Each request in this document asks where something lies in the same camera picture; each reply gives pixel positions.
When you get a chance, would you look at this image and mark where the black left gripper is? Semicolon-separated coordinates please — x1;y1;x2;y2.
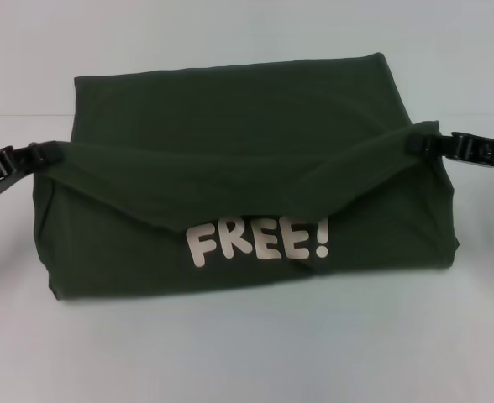
0;140;66;201

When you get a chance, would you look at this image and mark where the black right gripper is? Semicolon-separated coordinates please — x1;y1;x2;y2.
403;131;494;172

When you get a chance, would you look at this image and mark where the dark green t-shirt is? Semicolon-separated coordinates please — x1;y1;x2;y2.
32;51;459;304

